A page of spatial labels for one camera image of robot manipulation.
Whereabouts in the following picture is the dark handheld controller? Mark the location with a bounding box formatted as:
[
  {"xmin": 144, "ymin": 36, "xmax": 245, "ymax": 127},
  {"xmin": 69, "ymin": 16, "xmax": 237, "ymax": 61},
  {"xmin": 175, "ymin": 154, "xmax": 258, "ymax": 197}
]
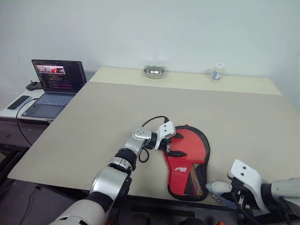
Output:
[{"xmin": 25, "ymin": 80, "xmax": 44, "ymax": 91}]

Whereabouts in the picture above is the grey open laptop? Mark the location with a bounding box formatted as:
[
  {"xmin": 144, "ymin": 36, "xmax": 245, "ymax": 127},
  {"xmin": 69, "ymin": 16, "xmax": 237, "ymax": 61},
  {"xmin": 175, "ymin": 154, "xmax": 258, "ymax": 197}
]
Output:
[{"xmin": 22, "ymin": 59, "xmax": 88, "ymax": 119}]

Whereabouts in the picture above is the steel bowl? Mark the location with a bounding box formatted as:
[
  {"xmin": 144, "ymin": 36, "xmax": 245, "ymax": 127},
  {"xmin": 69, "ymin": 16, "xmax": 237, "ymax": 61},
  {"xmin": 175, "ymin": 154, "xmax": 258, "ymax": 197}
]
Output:
[{"xmin": 143, "ymin": 65, "xmax": 167, "ymax": 80}]

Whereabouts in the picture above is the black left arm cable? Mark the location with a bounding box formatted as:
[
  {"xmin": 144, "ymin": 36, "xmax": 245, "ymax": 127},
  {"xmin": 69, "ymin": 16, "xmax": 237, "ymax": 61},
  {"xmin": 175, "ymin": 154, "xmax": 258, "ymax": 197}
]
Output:
[{"xmin": 138, "ymin": 115, "xmax": 169, "ymax": 163}]

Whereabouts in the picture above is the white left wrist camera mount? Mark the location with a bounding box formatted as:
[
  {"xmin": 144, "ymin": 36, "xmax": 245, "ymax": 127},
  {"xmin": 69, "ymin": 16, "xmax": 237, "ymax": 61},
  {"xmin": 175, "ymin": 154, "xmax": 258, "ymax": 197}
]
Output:
[{"xmin": 154, "ymin": 120, "xmax": 177, "ymax": 150}]

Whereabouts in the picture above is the black smartphone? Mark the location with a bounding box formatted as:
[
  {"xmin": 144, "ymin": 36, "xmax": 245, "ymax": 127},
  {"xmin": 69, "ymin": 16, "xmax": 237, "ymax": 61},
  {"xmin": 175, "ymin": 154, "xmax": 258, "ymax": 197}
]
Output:
[{"xmin": 7, "ymin": 95, "xmax": 31, "ymax": 110}]

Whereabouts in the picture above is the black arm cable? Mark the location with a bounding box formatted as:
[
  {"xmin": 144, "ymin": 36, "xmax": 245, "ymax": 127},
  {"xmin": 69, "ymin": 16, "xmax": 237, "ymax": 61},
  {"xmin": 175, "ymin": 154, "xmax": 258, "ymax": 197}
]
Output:
[
  {"xmin": 231, "ymin": 192, "xmax": 300, "ymax": 225},
  {"xmin": 138, "ymin": 115, "xmax": 169, "ymax": 163}
]

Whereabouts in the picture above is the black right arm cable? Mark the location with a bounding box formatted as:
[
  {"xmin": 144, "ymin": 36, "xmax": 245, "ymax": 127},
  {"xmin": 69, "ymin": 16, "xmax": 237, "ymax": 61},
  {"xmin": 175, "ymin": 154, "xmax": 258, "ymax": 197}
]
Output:
[{"xmin": 231, "ymin": 192, "xmax": 300, "ymax": 225}]

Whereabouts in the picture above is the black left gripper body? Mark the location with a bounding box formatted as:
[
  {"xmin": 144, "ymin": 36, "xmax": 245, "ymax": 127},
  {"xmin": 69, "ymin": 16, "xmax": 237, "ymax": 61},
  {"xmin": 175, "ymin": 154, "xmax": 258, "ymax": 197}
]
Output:
[{"xmin": 158, "ymin": 138, "xmax": 173, "ymax": 152}]

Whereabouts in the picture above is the white blue sponge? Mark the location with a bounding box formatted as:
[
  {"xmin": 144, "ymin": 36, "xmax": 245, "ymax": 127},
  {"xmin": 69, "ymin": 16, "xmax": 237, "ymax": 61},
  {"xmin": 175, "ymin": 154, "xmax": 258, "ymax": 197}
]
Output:
[{"xmin": 206, "ymin": 180, "xmax": 232, "ymax": 195}]

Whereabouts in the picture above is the white plastic bottle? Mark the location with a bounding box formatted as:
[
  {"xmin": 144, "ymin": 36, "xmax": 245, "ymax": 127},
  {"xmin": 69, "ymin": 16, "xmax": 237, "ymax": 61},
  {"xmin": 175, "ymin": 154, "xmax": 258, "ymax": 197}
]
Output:
[{"xmin": 210, "ymin": 62, "xmax": 225, "ymax": 82}]

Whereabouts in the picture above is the black metal floor frame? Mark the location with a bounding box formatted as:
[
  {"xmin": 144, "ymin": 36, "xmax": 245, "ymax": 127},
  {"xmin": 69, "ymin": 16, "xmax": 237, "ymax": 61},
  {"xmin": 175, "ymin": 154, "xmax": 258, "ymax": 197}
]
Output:
[{"xmin": 0, "ymin": 142, "xmax": 24, "ymax": 190}]

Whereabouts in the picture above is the dark rounded shape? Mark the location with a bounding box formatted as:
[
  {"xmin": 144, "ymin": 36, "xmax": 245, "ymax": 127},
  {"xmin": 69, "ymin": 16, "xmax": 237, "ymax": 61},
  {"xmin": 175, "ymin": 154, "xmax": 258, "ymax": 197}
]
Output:
[{"xmin": 179, "ymin": 217, "xmax": 204, "ymax": 225}]

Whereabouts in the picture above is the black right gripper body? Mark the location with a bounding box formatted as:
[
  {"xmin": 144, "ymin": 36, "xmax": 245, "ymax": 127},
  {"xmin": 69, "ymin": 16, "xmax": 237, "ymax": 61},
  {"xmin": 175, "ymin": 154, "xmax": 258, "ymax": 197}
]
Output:
[{"xmin": 226, "ymin": 178, "xmax": 261, "ymax": 210}]

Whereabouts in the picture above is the white side table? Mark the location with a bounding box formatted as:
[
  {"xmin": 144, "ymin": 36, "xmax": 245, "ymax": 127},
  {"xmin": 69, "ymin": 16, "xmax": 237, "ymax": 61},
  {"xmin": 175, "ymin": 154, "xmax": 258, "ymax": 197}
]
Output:
[{"xmin": 0, "ymin": 90, "xmax": 53, "ymax": 125}]

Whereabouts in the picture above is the black bar under table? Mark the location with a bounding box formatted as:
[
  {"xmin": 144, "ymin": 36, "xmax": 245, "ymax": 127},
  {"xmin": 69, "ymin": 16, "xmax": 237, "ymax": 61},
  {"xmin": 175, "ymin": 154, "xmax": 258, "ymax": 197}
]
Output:
[{"xmin": 131, "ymin": 203, "xmax": 195, "ymax": 219}]

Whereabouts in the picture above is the black laptop power cable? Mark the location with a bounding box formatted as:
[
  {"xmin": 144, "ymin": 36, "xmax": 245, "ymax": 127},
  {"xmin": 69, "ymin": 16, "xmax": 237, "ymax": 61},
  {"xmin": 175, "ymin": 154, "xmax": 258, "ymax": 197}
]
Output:
[{"xmin": 15, "ymin": 97, "xmax": 38, "ymax": 146}]

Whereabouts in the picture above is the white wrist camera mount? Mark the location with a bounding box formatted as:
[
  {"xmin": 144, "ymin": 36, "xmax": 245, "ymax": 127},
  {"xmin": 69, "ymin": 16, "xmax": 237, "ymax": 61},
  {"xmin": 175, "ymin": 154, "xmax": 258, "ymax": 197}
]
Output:
[
  {"xmin": 227, "ymin": 159, "xmax": 269, "ymax": 210},
  {"xmin": 154, "ymin": 120, "xmax": 177, "ymax": 150}
]

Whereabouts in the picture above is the black floor cable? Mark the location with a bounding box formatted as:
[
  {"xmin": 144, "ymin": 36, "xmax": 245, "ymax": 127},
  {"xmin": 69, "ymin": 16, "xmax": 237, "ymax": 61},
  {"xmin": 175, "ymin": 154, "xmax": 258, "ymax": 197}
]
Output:
[{"xmin": 20, "ymin": 185, "xmax": 40, "ymax": 225}]

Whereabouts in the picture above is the black red paddle case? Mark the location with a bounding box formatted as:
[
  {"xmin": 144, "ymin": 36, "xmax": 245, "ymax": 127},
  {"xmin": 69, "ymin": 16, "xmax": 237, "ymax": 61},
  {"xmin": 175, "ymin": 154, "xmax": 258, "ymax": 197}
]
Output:
[{"xmin": 163, "ymin": 124, "xmax": 211, "ymax": 202}]

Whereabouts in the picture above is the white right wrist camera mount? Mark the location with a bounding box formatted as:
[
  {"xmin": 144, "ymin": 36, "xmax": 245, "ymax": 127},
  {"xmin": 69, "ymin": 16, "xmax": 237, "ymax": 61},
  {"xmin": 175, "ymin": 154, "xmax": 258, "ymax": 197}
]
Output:
[{"xmin": 227, "ymin": 159, "xmax": 269, "ymax": 210}]

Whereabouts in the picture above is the red table tennis paddle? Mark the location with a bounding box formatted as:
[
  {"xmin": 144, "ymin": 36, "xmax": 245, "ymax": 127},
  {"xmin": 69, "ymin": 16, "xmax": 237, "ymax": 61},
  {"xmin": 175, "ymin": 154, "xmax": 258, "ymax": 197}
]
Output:
[{"xmin": 168, "ymin": 127, "xmax": 208, "ymax": 164}]

